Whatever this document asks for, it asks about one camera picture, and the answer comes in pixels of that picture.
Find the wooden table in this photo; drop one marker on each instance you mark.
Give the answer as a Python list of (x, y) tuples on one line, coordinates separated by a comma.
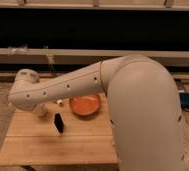
[(36, 141)]

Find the blue box on floor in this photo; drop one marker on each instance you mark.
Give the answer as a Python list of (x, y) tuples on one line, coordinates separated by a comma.
[(184, 99)]

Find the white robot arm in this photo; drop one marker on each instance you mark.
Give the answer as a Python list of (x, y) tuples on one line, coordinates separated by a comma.
[(143, 102)]

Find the wooden upper rail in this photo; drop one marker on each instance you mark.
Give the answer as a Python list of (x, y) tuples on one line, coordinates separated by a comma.
[(166, 5)]

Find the black upright eraser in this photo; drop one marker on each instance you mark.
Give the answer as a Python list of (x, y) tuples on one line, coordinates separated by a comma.
[(59, 122)]

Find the wooden rail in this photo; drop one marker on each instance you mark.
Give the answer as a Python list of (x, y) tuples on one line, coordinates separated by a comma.
[(166, 5), (73, 56)]

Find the wooden lower rail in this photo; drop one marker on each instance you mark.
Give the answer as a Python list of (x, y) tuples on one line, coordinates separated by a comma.
[(73, 56)]

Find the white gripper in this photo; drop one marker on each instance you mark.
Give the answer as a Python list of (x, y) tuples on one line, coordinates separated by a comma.
[(40, 110)]

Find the orange plastic bowl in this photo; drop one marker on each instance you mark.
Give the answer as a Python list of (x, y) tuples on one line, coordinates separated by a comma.
[(85, 105)]

